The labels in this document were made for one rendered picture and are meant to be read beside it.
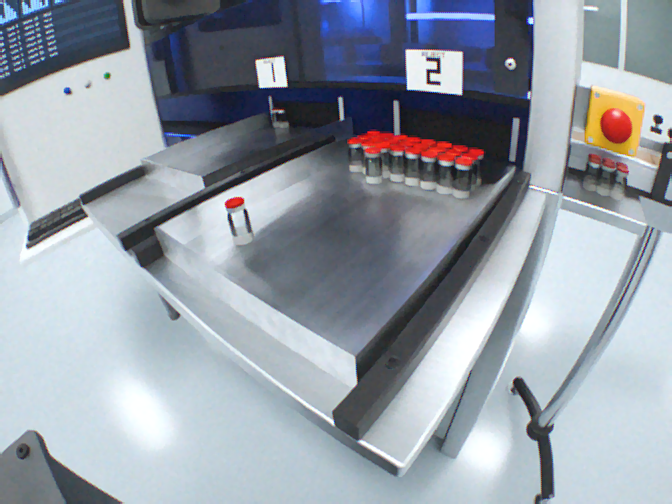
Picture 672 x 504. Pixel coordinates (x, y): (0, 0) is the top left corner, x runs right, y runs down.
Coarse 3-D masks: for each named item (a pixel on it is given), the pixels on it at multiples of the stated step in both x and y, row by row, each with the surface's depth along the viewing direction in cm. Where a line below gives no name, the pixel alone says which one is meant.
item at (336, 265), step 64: (256, 192) 41; (320, 192) 43; (384, 192) 41; (192, 256) 27; (256, 256) 32; (320, 256) 31; (384, 256) 30; (448, 256) 25; (256, 320) 24; (320, 320) 25; (384, 320) 20
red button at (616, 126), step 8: (608, 112) 27; (616, 112) 26; (624, 112) 26; (608, 120) 27; (616, 120) 27; (624, 120) 26; (608, 128) 28; (616, 128) 27; (624, 128) 26; (632, 128) 26; (608, 136) 28; (616, 136) 27; (624, 136) 27
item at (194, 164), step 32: (224, 128) 70; (256, 128) 77; (288, 128) 74; (320, 128) 58; (352, 128) 65; (160, 160) 61; (192, 160) 62; (224, 160) 59; (256, 160) 50; (192, 192) 48
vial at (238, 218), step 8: (232, 208) 31; (240, 208) 32; (232, 216) 32; (240, 216) 32; (248, 216) 33; (232, 224) 32; (240, 224) 32; (248, 224) 33; (232, 232) 33; (240, 232) 33; (248, 232) 33; (240, 240) 33; (248, 240) 34
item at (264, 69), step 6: (258, 60) 61; (264, 60) 60; (270, 60) 59; (276, 60) 58; (282, 60) 57; (258, 66) 61; (264, 66) 60; (270, 66) 59; (276, 66) 59; (282, 66) 58; (258, 72) 62; (264, 72) 61; (270, 72) 60; (276, 72) 59; (282, 72) 58; (258, 78) 63; (264, 78) 62; (270, 78) 61; (276, 78) 60; (282, 78) 59; (264, 84) 63; (270, 84) 62; (276, 84) 61; (282, 84) 60
